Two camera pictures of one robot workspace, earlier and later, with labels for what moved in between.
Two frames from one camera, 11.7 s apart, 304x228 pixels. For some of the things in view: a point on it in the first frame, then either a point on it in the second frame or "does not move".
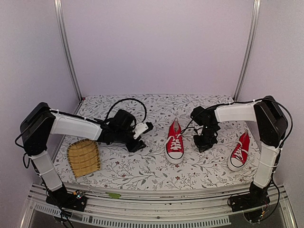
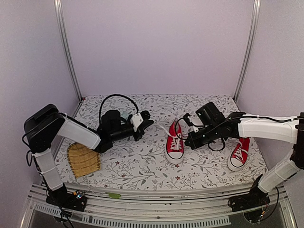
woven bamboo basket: x=84 y=156 does not move
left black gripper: x=137 y=146 -> x=140 y=128
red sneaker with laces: x=175 y=151 does not move
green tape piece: x=113 y=195 does not move
